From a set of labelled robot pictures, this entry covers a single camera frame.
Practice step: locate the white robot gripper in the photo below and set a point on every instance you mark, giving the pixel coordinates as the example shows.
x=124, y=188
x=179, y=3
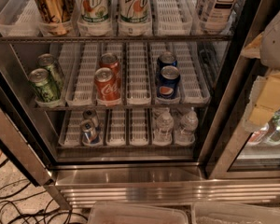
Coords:
x=276, y=41

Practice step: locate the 7up can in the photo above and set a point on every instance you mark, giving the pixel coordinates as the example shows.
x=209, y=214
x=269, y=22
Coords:
x=133, y=11
x=94, y=11

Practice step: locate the red can behind glass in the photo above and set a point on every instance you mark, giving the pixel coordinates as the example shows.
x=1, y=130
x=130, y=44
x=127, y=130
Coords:
x=257, y=136

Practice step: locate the blue pepsi can front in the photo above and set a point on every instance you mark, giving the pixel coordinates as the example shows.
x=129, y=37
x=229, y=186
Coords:
x=169, y=78

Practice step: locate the blue pepsi can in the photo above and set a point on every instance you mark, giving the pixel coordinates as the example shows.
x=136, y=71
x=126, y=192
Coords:
x=165, y=58
x=169, y=78

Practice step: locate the blue pepsi can rear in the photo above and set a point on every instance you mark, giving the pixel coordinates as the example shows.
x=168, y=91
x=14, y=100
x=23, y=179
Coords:
x=165, y=58

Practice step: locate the steel fridge cabinet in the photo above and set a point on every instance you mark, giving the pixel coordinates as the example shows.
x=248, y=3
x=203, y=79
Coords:
x=45, y=141

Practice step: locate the red coca-cola can rear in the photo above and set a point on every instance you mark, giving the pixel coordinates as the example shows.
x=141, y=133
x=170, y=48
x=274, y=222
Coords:
x=111, y=60

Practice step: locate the red coca-cola can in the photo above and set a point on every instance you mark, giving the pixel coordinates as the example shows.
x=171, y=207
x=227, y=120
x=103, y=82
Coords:
x=106, y=84
x=111, y=60

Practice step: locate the red coca-cola can front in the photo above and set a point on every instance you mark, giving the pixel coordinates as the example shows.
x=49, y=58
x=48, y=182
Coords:
x=106, y=84

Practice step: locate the red bull can rear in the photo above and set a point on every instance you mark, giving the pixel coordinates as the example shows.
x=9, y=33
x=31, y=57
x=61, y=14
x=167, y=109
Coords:
x=91, y=115

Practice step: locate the red bull can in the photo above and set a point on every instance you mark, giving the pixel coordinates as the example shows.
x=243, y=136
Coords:
x=90, y=136
x=91, y=115

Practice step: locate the red bull can front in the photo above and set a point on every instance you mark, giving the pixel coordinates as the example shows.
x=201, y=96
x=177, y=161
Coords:
x=90, y=136

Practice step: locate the green can front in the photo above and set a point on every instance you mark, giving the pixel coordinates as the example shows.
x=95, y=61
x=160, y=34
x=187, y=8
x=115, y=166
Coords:
x=44, y=85

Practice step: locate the green can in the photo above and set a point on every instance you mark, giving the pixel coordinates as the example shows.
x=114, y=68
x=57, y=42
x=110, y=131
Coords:
x=50, y=63
x=44, y=85

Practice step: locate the green can rear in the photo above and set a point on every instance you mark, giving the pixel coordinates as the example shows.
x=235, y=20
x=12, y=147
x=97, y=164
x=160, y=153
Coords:
x=50, y=63

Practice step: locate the gold drink can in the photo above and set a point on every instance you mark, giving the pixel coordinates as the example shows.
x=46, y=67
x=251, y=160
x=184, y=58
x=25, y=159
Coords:
x=55, y=13

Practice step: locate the green bottle behind glass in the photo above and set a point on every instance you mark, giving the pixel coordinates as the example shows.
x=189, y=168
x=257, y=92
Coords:
x=273, y=137

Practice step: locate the white tea bottle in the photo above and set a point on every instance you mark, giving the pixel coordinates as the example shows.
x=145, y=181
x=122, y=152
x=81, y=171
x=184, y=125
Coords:
x=214, y=14

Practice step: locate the water bottle right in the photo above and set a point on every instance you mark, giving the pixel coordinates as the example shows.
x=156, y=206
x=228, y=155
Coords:
x=185, y=133

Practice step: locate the water bottle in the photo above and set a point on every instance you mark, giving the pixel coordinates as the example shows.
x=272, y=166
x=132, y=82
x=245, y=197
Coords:
x=163, y=129
x=185, y=133

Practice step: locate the water bottle left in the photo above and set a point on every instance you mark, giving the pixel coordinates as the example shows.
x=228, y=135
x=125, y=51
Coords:
x=163, y=129

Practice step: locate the clear plastic bin right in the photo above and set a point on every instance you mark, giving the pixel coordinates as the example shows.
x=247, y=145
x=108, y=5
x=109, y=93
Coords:
x=233, y=213

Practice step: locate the clear plastic bin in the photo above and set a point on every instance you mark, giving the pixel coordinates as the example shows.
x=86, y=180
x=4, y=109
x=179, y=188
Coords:
x=122, y=213
x=233, y=213

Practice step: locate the clear plastic bin left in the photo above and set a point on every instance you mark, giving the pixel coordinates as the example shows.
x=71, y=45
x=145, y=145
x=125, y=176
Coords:
x=122, y=213

